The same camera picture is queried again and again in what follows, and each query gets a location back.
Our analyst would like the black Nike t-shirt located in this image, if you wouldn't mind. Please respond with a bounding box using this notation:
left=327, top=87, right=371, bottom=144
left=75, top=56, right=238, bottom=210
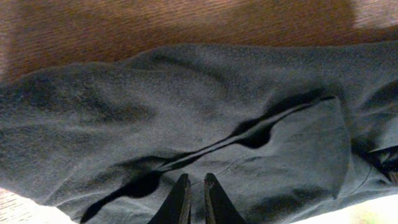
left=1, top=41, right=397, bottom=223

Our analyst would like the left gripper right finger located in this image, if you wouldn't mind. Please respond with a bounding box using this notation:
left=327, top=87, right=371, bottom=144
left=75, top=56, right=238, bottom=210
left=204, top=173, right=246, bottom=224

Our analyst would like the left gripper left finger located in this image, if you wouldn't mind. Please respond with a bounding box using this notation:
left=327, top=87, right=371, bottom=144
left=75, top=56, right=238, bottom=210
left=148, top=174, right=192, bottom=224

